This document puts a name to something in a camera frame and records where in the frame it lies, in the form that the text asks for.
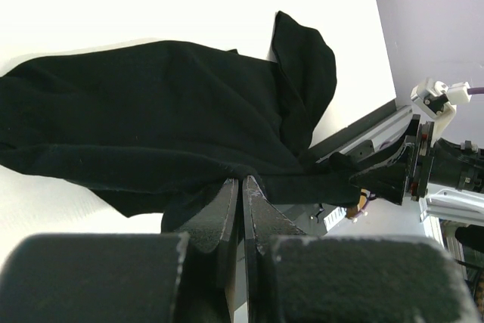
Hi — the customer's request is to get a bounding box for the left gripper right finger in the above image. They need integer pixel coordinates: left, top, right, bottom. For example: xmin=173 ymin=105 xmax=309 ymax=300
xmin=242 ymin=177 xmax=482 ymax=322

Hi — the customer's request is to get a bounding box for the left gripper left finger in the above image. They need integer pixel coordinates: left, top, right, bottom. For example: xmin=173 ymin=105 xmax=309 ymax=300
xmin=1 ymin=180 xmax=239 ymax=322

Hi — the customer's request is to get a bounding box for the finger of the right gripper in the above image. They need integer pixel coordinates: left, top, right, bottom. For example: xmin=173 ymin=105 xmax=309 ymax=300
xmin=349 ymin=138 xmax=416 ymax=205

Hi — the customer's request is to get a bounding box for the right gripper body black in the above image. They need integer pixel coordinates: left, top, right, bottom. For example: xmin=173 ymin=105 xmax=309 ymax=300
xmin=412 ymin=122 xmax=483 ymax=200

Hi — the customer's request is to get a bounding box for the black t-shirt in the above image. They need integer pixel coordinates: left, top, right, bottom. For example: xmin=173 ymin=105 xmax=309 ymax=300
xmin=1 ymin=12 xmax=360 ymax=231

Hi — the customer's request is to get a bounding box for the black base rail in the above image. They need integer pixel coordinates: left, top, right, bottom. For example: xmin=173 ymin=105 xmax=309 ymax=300
xmin=306 ymin=101 xmax=413 ymax=166

